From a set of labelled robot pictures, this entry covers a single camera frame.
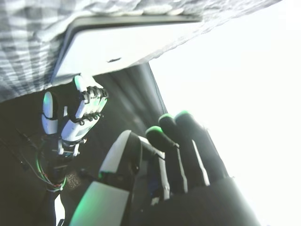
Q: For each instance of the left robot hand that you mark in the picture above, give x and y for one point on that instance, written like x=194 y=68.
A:
x=192 y=202

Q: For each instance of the silver laptop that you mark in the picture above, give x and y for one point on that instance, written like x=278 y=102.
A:
x=117 y=42

